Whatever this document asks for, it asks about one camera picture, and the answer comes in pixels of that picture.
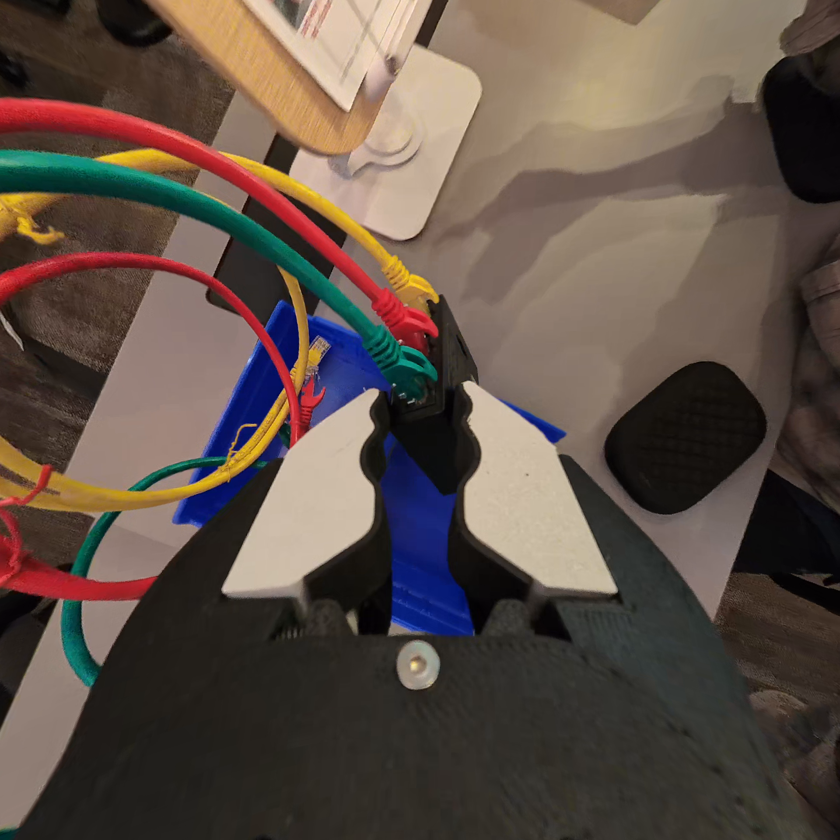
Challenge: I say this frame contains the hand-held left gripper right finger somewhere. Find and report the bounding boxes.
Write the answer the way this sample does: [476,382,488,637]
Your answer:
[448,382,620,636]

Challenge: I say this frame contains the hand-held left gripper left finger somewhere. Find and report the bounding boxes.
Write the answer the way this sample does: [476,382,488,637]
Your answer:
[221,387,395,636]

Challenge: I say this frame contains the blue plastic bin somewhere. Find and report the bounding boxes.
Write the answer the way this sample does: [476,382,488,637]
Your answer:
[172,300,567,637]

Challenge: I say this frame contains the black network switch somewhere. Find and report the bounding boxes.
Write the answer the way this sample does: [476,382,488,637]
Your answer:
[387,295,480,496]

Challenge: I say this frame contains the yellow ethernet cable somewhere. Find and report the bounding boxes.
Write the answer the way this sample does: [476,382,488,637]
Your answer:
[0,147,439,514]

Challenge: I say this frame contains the red ethernet cable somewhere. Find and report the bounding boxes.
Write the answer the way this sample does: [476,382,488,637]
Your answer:
[0,97,439,602]

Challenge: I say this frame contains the green ethernet cable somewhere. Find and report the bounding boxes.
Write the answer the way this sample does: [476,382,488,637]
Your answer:
[0,150,439,686]

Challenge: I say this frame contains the person's plaid shirt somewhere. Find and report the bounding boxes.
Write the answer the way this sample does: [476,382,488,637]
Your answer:
[771,0,840,493]

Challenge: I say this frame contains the person's dark trousers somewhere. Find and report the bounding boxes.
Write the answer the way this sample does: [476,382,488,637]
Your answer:
[731,472,840,592]

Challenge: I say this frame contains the clear stand with white base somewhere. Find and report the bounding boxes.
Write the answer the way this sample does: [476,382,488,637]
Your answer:
[289,0,483,242]

